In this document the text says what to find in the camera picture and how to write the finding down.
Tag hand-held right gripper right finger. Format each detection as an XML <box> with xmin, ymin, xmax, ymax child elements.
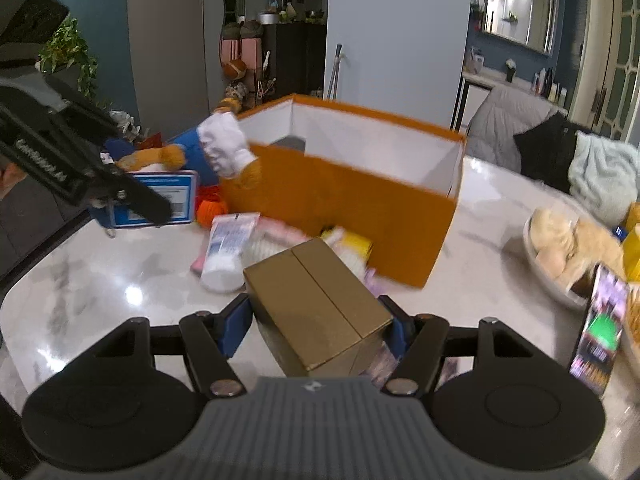
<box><xmin>377</xmin><ymin>295</ymin><xmax>548</xmax><ymax>397</ymax></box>

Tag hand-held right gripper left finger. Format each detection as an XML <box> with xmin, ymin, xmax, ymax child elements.
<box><xmin>90</xmin><ymin>294</ymin><xmax>253</xmax><ymax>400</ymax></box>

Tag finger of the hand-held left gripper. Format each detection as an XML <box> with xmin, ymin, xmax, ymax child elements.
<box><xmin>102</xmin><ymin>162</ymin><xmax>173</xmax><ymax>227</ymax></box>

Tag blue box white label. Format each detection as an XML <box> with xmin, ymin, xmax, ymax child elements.
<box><xmin>90</xmin><ymin>170</ymin><xmax>200</xmax><ymax>228</ymax></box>

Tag white lotion tube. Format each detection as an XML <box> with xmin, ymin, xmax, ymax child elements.
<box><xmin>200</xmin><ymin>212</ymin><xmax>262</xmax><ymax>293</ymax></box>

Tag gold cardboard box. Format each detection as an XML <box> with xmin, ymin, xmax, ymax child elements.
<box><xmin>243</xmin><ymin>237</ymin><xmax>394</xmax><ymax>378</ymax></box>

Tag yellow plush toy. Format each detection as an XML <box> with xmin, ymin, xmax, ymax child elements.
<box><xmin>320</xmin><ymin>226</ymin><xmax>374</xmax><ymax>266</ymax></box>

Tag pink foam block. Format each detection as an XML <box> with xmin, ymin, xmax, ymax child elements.
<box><xmin>190</xmin><ymin>217</ymin><xmax>311</xmax><ymax>273</ymax></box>

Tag orange storage box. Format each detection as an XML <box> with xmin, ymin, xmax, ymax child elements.
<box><xmin>220</xmin><ymin>94</ymin><xmax>467</xmax><ymax>289</ymax></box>

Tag colourful printed packet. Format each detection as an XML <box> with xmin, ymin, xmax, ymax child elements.
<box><xmin>569</xmin><ymin>262</ymin><xmax>629</xmax><ymax>396</ymax></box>
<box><xmin>365</xmin><ymin>345</ymin><xmax>458</xmax><ymax>387</ymax></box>

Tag red packet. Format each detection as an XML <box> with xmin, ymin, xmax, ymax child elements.
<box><xmin>134</xmin><ymin>132</ymin><xmax>165</xmax><ymax>152</ymax></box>

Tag orange crochet toy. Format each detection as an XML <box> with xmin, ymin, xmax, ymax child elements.
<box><xmin>196</xmin><ymin>186</ymin><xmax>229</xmax><ymax>226</ymax></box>

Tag pale dried flowers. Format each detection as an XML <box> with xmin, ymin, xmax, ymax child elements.
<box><xmin>111</xmin><ymin>110</ymin><xmax>142</xmax><ymax>142</ymax></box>

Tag green potted plant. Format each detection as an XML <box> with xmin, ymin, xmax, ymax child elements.
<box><xmin>39</xmin><ymin>17</ymin><xmax>99</xmax><ymax>99</ymax></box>

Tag grey bowl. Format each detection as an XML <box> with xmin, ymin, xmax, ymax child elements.
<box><xmin>522</xmin><ymin>205</ymin><xmax>632</xmax><ymax>311</ymax></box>

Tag bread bun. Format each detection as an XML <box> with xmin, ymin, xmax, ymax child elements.
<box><xmin>570</xmin><ymin>217</ymin><xmax>626</xmax><ymax>286</ymax></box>
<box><xmin>530</xmin><ymin>208</ymin><xmax>577</xmax><ymax>253</ymax></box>
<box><xmin>534</xmin><ymin>247</ymin><xmax>569</xmax><ymax>279</ymax></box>

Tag black cabinet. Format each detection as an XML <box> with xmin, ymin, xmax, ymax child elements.
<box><xmin>262</xmin><ymin>22</ymin><xmax>328</xmax><ymax>107</ymax></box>

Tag beige snack packet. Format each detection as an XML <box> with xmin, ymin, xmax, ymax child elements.
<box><xmin>622</xmin><ymin>282</ymin><xmax>640</xmax><ymax>356</ymax></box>

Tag black jacket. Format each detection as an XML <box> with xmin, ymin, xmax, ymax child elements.
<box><xmin>514</xmin><ymin>112</ymin><xmax>593</xmax><ymax>193</ymax></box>

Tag grey padded jacket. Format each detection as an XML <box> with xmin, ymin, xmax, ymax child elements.
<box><xmin>467</xmin><ymin>82</ymin><xmax>571</xmax><ymax>176</ymax></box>

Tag yellow bag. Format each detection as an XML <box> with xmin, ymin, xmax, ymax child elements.
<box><xmin>619</xmin><ymin>202</ymin><xmax>640</xmax><ymax>282</ymax></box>

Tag light blue fleece blanket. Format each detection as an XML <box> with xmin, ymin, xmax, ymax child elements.
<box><xmin>567</xmin><ymin>131</ymin><xmax>640</xmax><ymax>226</ymax></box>

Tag white drawer cabinet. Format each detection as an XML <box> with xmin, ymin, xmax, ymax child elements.
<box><xmin>452</xmin><ymin>70</ymin><xmax>571</xmax><ymax>131</ymax></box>

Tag white glass panel door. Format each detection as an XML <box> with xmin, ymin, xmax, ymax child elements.
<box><xmin>570</xmin><ymin>0</ymin><xmax>640</xmax><ymax>142</ymax></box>

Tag grey handled mop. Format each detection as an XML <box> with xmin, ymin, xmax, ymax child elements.
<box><xmin>325</xmin><ymin>44</ymin><xmax>346</xmax><ymax>102</ymax></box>

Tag rectangular wall mirror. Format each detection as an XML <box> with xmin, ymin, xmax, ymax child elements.
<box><xmin>482</xmin><ymin>0</ymin><xmax>561</xmax><ymax>56</ymax></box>

